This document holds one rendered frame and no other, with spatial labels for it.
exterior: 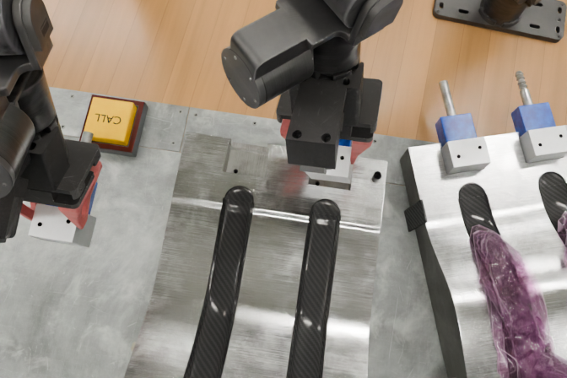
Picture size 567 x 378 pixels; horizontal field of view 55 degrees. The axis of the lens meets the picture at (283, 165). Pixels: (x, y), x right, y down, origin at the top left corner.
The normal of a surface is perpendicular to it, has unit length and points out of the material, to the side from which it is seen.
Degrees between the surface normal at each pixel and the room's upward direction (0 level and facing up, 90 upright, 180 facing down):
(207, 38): 0
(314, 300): 1
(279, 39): 10
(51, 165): 91
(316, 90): 22
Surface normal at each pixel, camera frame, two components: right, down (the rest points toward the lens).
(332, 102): -0.07, -0.62
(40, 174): -0.13, 0.72
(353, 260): -0.01, -0.24
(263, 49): 0.14, -0.38
